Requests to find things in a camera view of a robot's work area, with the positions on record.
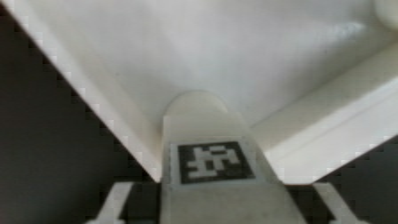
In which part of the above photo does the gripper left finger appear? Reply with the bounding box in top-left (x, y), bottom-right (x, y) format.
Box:
top-left (83, 182), bottom-right (133, 224)

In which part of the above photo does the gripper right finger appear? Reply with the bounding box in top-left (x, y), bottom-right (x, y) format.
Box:
top-left (312, 182), bottom-right (371, 224)

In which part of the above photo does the white table leg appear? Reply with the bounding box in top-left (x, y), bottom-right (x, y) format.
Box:
top-left (158, 91), bottom-right (305, 224)

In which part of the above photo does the white square tabletop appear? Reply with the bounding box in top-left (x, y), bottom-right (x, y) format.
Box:
top-left (0, 0), bottom-right (398, 185)

